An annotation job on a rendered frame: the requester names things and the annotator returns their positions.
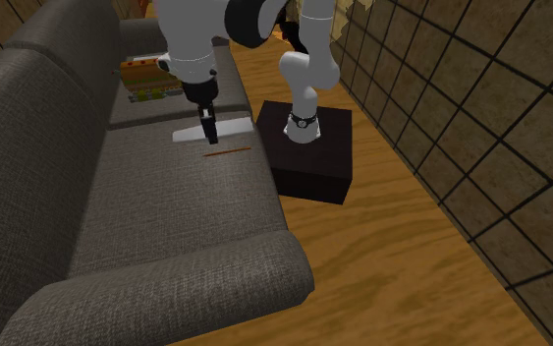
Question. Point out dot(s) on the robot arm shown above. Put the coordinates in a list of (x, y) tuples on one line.
[(194, 33)]

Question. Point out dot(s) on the orange pencil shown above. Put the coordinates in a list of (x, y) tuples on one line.
[(227, 152)]

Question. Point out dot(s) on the black robot stand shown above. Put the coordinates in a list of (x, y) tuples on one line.
[(312, 163)]

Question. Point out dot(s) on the grey fabric sofa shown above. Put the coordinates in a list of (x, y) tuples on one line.
[(127, 206)]

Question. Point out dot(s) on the white flat tablet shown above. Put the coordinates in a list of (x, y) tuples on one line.
[(232, 127)]

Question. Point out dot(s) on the colourful sandwich toy box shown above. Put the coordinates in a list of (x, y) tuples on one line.
[(147, 76)]

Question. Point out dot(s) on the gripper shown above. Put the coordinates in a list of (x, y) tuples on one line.
[(200, 90)]

